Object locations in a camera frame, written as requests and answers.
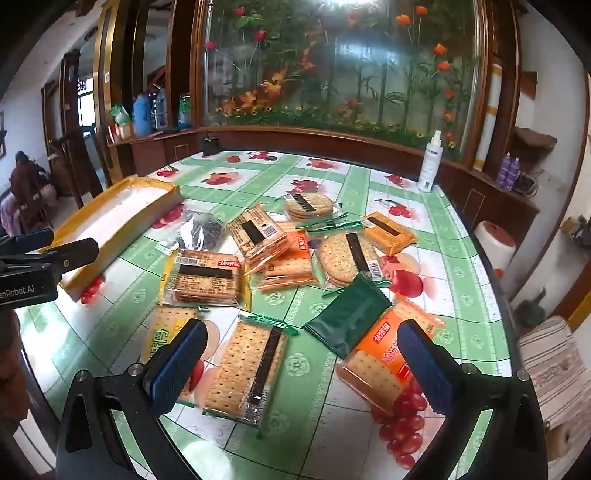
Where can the small round cracker packet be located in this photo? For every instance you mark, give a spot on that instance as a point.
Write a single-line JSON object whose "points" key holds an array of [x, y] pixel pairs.
{"points": [[309, 205]]}

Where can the yellow-edged cracker packet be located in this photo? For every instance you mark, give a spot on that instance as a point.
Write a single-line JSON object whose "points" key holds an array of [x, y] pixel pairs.
{"points": [[205, 279]]}

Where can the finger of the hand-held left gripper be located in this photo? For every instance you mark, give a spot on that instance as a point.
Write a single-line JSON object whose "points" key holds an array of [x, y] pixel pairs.
{"points": [[27, 242], [69, 258]]}

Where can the yellow cardboard tray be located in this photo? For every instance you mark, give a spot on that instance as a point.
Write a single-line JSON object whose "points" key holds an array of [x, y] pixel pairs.
{"points": [[124, 212]]}

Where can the green fruit print tablecloth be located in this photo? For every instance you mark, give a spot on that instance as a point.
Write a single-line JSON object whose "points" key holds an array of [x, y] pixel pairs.
{"points": [[332, 184]]}

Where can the person's left forearm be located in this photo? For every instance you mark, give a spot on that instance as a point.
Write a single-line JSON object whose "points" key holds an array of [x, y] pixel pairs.
{"points": [[9, 360]]}

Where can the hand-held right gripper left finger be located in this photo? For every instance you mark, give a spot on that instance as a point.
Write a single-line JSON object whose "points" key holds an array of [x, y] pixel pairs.
{"points": [[178, 364]]}

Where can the clear barcode cracker packet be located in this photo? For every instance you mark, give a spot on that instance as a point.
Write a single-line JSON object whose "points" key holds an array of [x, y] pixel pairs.
{"points": [[256, 235]]}

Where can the grey thermos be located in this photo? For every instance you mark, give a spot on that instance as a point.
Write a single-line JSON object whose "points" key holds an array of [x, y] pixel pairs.
{"points": [[160, 110]]}

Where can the cardboard box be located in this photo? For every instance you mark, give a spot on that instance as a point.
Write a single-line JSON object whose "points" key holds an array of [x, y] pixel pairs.
{"points": [[123, 131]]}

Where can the green label water bottle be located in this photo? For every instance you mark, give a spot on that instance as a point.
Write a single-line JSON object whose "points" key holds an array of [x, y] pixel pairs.
{"points": [[184, 113]]}

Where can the green-edged square cracker packet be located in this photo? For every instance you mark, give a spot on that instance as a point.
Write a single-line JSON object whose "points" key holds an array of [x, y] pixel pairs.
{"points": [[247, 369]]}

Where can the artificial flower glass panel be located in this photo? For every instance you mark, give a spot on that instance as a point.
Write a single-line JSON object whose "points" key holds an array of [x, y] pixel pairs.
{"points": [[323, 69]]}

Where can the white spray bottle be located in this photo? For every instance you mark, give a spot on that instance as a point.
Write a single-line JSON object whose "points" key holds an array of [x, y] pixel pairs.
{"points": [[429, 161]]}

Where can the orange cracker packet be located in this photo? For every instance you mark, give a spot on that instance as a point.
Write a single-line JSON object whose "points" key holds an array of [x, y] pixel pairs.
{"points": [[288, 265], [374, 364], [390, 233]]}

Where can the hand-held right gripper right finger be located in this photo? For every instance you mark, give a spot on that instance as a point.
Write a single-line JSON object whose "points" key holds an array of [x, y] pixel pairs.
{"points": [[425, 364]]}

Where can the dark wooden chair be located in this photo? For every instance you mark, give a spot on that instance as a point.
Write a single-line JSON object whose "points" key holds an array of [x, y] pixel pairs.
{"points": [[87, 175]]}

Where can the dark silver snack packet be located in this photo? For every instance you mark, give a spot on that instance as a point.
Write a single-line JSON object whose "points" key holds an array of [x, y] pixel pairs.
{"points": [[203, 230]]}

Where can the blue thermos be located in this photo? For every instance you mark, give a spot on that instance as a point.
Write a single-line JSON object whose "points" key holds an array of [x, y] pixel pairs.
{"points": [[141, 117]]}

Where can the green bag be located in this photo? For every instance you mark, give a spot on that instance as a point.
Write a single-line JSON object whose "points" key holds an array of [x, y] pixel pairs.
{"points": [[120, 115]]}

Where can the striped cloth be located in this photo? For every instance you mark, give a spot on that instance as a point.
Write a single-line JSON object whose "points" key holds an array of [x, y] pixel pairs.
{"points": [[554, 369]]}

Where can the wooden partition cabinet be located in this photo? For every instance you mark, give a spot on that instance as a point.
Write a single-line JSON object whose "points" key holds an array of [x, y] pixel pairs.
{"points": [[323, 138]]}

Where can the yellow cracker packet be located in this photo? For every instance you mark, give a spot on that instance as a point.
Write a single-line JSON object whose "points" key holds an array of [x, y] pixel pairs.
{"points": [[159, 330]]}

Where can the dark green snack packet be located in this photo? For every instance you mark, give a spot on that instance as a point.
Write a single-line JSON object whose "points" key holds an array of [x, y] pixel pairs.
{"points": [[348, 316]]}

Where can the white roll with orange top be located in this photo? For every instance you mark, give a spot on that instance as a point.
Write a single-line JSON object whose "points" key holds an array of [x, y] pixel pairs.
{"points": [[494, 244]]}

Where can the purple bottle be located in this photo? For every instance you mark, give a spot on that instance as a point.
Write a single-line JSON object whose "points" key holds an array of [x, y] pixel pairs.
{"points": [[515, 173], [504, 170]]}

